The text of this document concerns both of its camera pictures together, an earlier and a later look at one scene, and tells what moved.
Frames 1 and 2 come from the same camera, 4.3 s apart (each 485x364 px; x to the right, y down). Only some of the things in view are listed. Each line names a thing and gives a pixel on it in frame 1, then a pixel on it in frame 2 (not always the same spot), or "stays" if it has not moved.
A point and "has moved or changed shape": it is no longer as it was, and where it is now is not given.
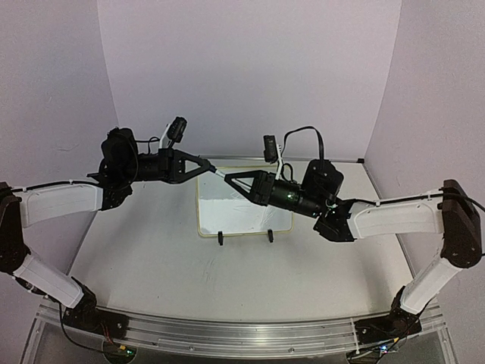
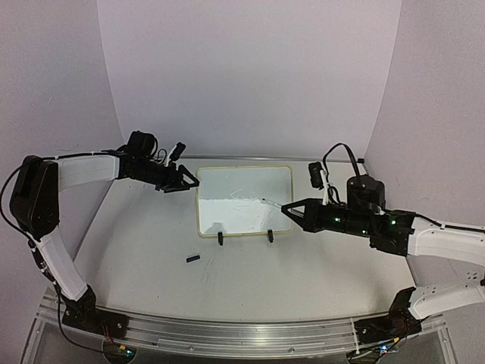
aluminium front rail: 239,340 stays
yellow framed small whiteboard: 222,208 stays
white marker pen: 220,174 has moved or changed shape
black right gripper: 258,188 → 308,215
